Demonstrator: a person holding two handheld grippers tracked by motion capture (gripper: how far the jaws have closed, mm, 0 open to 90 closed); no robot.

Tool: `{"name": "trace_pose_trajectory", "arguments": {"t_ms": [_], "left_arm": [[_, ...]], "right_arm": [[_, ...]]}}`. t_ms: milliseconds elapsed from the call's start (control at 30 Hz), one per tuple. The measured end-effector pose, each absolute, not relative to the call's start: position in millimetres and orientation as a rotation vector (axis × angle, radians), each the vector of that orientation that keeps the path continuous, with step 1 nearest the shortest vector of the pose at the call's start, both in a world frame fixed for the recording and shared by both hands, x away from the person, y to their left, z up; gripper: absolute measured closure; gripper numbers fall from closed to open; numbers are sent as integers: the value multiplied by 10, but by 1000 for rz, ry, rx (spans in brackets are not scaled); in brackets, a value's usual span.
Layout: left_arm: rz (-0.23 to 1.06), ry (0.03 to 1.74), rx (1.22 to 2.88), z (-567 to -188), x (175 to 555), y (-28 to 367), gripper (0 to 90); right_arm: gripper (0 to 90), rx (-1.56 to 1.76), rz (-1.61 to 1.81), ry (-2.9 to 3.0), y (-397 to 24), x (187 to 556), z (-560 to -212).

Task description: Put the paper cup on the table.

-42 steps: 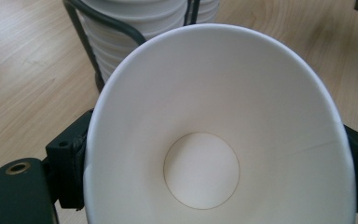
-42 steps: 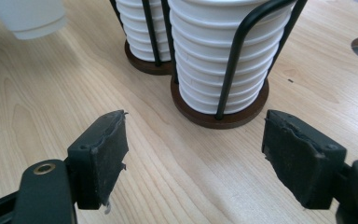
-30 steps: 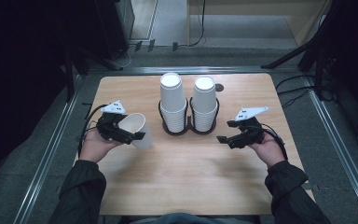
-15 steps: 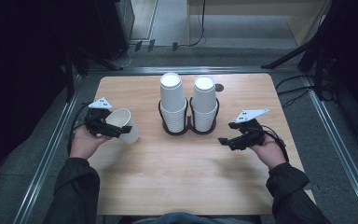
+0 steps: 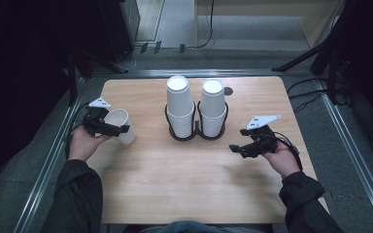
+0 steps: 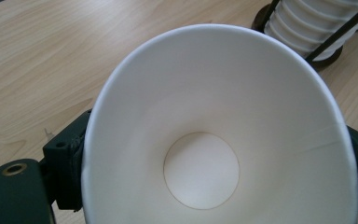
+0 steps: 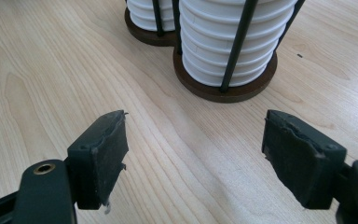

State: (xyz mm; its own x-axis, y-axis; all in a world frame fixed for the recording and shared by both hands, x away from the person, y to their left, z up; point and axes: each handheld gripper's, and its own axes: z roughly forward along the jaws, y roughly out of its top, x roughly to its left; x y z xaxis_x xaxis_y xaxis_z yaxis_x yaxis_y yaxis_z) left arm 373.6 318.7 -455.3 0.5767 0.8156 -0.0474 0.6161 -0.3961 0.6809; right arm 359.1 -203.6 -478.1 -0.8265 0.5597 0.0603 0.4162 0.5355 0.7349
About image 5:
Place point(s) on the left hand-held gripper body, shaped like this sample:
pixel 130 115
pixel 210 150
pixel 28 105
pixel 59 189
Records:
pixel 94 121

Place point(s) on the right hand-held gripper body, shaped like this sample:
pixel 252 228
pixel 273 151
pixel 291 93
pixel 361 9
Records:
pixel 264 142

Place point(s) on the single white paper cup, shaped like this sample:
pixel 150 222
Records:
pixel 123 121

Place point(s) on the black double cup holder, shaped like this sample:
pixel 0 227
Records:
pixel 197 132

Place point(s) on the stack of white paper cups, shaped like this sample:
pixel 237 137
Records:
pixel 213 103
pixel 178 100

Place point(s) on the person's left hand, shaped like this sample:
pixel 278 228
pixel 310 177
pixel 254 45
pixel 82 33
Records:
pixel 84 145

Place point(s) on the person's right hand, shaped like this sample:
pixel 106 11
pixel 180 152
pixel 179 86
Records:
pixel 283 160

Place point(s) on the round table grommet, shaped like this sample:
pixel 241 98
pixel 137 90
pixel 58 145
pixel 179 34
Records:
pixel 229 91

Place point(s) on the black metal stand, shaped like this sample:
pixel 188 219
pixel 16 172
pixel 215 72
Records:
pixel 77 68

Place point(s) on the grey tape strip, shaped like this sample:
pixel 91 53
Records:
pixel 327 194

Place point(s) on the black cabinet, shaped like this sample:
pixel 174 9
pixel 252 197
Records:
pixel 118 29

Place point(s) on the black tripod stand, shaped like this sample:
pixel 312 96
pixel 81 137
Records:
pixel 307 55

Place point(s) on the light wooden shelf unit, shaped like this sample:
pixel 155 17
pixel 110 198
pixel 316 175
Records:
pixel 317 19

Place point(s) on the metal floor rail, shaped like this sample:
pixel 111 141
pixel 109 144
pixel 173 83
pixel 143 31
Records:
pixel 356 155
pixel 50 168

